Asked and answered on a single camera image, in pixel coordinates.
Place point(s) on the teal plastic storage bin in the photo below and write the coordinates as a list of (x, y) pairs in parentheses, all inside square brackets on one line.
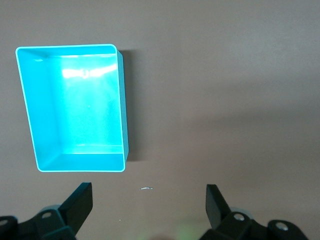
[(75, 105)]

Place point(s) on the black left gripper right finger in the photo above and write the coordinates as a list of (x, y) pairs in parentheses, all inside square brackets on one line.
[(217, 210)]

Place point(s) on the small silver metal scrap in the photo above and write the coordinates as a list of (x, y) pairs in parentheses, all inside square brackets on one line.
[(146, 188)]

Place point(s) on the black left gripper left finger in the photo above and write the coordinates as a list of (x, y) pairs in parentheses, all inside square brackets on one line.
[(77, 205)]

